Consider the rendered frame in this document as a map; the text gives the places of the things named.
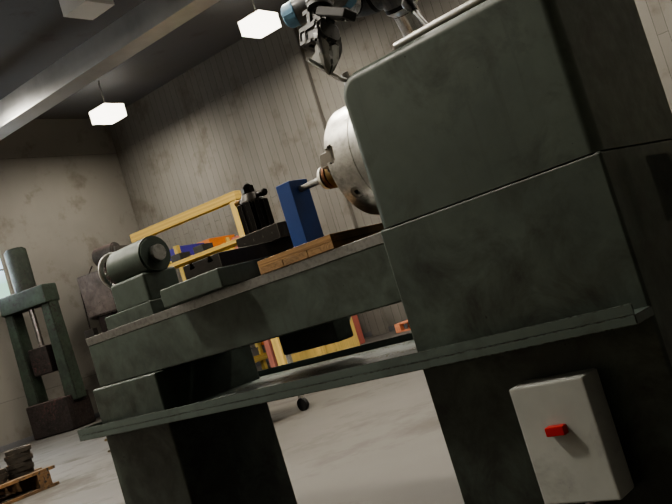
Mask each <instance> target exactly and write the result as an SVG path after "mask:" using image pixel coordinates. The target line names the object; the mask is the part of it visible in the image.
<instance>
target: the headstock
mask: <svg viewBox="0 0 672 504"><path fill-rule="evenodd" d="M344 101H345V105H346V108H347V111H348V114H349V118H350V121H351V124H352V127H353V130H354V134H355V137H356V140H357V143H358V147H359V150H360V153H361V156H362V159H363V163H364V166H365V169H366V172H367V176H368V179H369V182H370V185H371V188H372V192H373V195H374V198H375V201H376V205H377V208H378V211H379V214H380V217H381V221H382V224H383V227H384V229H386V228H389V227H391V226H394V225H397V224H400V223H402V222H405V221H408V220H411V219H413V218H416V217H419V216H422V215H424V214H427V213H430V212H433V211H435V210H438V209H441V208H443V207H446V206H449V205H452V204H454V203H457V202H460V201H463V200H465V199H468V198H471V197H474V196H476V195H479V194H482V193H485V192H487V191H490V190H493V189H496V188H498V187H501V186H504V185H507V184H509V183H512V182H515V181H517V180H520V179H523V178H526V177H528V176H531V175H534V174H537V173H539V172H542V171H545V170H548V169H550V168H553V167H556V166H559V165H561V164H564V163H567V162H570V161H572V160H575V159H578V158H581V157H583V156H586V155H589V154H592V153H594V152H597V151H602V150H608V149H614V148H620V147H626V146H632V145H638V144H644V143H650V142H656V141H662V140H668V139H672V112H671V109H670V106H669V103H668V100H667V97H666V94H665V91H664V88H663V85H662V82H661V79H660V76H659V73H658V70H657V67H656V64H655V61H654V58H653V55H652V52H651V49H650V46H649V43H648V40H647V37H646V34H645V31H644V28H643V25H642V22H641V19H640V16H639V13H638V10H637V7H636V4H635V1H634V0H486V1H484V2H482V3H481V4H479V5H477V6H475V7H473V8H471V9H470V10H468V11H466V12H464V13H462V14H460V15H459V16H457V17H455V18H453V19H451V20H449V21H448V22H446V23H444V24H442V25H440V26H438V27H437V28H435V29H433V30H431V31H429V32H427V33H426V34H424V35H422V36H420V37H418V38H416V39H415V40H413V41H411V42H409V43H407V44H405V45H403V46H402V47H400V48H398V49H396V50H394V51H392V52H391V53H389V54H387V55H385V56H383V57H381V58H380V59H378V60H376V61H374V62H372V63H370V64H369V65H367V66H365V67H363V68H361V69H359V70H358V71H356V72H354V73H353V74H352V75H351V76H350V77H349V78H348V80H347V81H346V84H345V87H344Z"/></svg>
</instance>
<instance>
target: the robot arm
mask: <svg viewBox="0 0 672 504"><path fill-rule="evenodd" d="M401 1H402V0H289V1H288V2H286V3H285V4H283V5H282V6H281V16H282V18H283V20H284V22H285V24H286V25H287V26H288V27H290V28H296V27H298V26H301V25H302V24H304V23H307V24H306V25H305V26H303V27H301V28H300V29H299V39H300V47H301V46H302V47H304V48H306V49H308V50H310V51H313V52H315V54H314V55H313V57H312V58H311V59H313V60H315V61H316V62H318V63H319V64H321V65H323V68H324V70H325V72H326V73H327V75H331V74H332V73H333V72H334V70H335V68H336V66H337V64H338V61H339V59H340V57H341V53H342V42H341V37H340V32H339V29H338V27H337V25H336V24H335V21H334V20H336V21H343V22H348V21H349V22H355V20H356V18H360V17H365V16H369V15H373V14H375V13H378V12H380V11H382V10H384V11H385V13H386V15H387V16H389V17H393V18H394V20H395V22H396V24H397V25H398V27H399V29H400V31H401V33H402V35H403V37H405V36H407V35H408V34H410V33H412V32H414V31H416V30H417V29H419V28H421V27H423V26H424V25H423V24H422V23H421V22H420V21H419V20H418V18H417V17H416V16H415V15H414V14H412V13H410V12H408V11H406V10H405V9H404V8H403V7H402V5H401ZM301 39H302V42H301ZM331 44H332V45H331Z"/></svg>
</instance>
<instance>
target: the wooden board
mask: <svg viewBox="0 0 672 504"><path fill-rule="evenodd" d="M383 229H384V227H383V224H382V223H378V224H374V225H369V226H364V227H360V228H355V229H351V230H346V231H341V232H337V233H332V234H328V235H326V236H323V237H321V238H318V239H315V240H313V241H310V242H307V243H305V244H302V245H300V246H297V247H294V248H292V249H289V250H286V251H284V252H281V253H279V254H276V255H273V256H271V257H268V258H265V259H263V260H260V261H258V262H257V264H258V267H259V270H260V273H261V275H263V274H266V273H269V272H272V271H274V270H277V269H280V268H283V267H285V266H288V265H291V264H294V263H296V262H299V261H302V260H305V259H307V258H310V257H313V256H316V255H318V254H321V253H324V252H327V251H329V250H332V249H335V248H338V247H340V246H343V245H346V244H349V243H351V242H354V241H357V240H360V239H362V238H365V237H368V236H371V235H373V234H376V233H379V232H381V231H382V230H383Z"/></svg>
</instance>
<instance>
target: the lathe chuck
mask: <svg viewBox="0 0 672 504"><path fill-rule="evenodd" d="M348 121H349V114H348V111H347V108H346V106H344V107H343V108H341V109H339V110H337V111H336V112H335V113H334V114H333V115H332V116H331V117H330V119H329V121H328V123H327V126H326V129H325V135H324V149H325V150H327V149H329V146H330V145H331V146H332V148H333V153H334V158H335V160H333V161H334V163H333V164H332V162H329V163H327V164H328V167H329V170H330V173H331V175H332V177H333V179H334V181H335V183H336V185H337V187H338V188H339V190H340V191H341V192H342V194H343V195H344V196H345V197H346V198H347V199H348V200H349V201H350V202H351V203H352V204H353V205H354V206H355V207H357V208H358V209H360V210H362V211H364V212H366V213H369V214H373V215H380V214H379V211H378V208H377V205H376V201H375V198H374V195H373V192H372V189H371V188H370V187H369V186H368V184H367V183H366V182H365V180H364V179H363V177H362V176H361V174H360V172H359V170H358V168H357V166H356V164H355V162H354V159H353V156H352V153H351V149H350V145H349V139H348ZM353 187H357V188H359V189H361V190H362V192H363V195H362V196H361V197H357V196H355V195H353V194H352V192H351V189H352V188H353Z"/></svg>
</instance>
